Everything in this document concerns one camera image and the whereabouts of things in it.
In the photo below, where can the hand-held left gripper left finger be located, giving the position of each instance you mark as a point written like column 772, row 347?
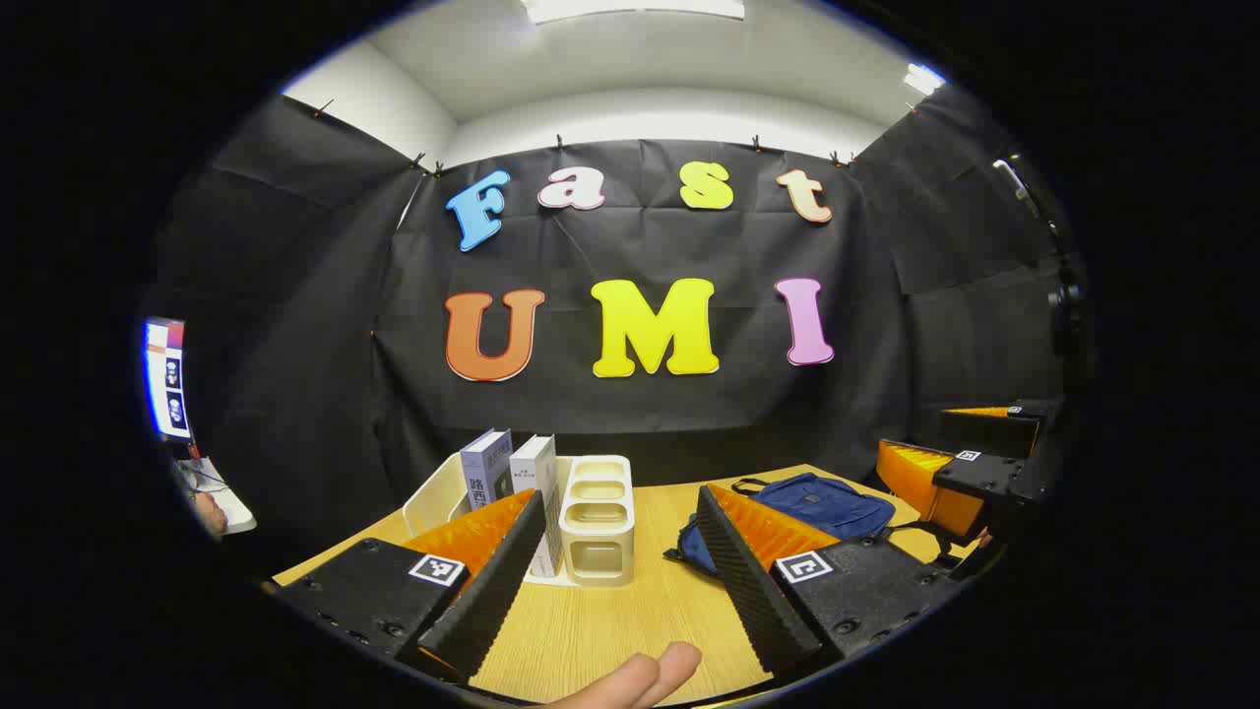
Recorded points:
column 492, row 581

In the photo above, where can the computer monitor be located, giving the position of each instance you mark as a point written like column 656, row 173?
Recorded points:
column 165, row 379

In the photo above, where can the white plastic bookshelf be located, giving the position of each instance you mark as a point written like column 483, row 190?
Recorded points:
column 596, row 532

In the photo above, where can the white cover book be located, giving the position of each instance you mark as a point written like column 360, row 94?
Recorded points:
column 535, row 468

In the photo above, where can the blue schoolbag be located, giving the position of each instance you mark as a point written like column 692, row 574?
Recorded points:
column 817, row 502

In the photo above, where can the white side desk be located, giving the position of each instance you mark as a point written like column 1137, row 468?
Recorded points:
column 234, row 512

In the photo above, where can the blue cover book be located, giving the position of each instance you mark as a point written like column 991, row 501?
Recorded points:
column 485, row 468

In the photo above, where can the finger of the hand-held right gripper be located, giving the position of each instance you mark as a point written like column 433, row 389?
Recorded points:
column 989, row 431
column 994, row 478

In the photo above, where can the black backdrop cloth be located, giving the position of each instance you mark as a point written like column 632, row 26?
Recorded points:
column 640, row 246

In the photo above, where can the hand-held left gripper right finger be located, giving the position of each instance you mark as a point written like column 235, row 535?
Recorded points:
column 748, row 581

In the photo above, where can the ceiling light panel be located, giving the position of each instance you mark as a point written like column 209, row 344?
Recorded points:
column 923, row 79

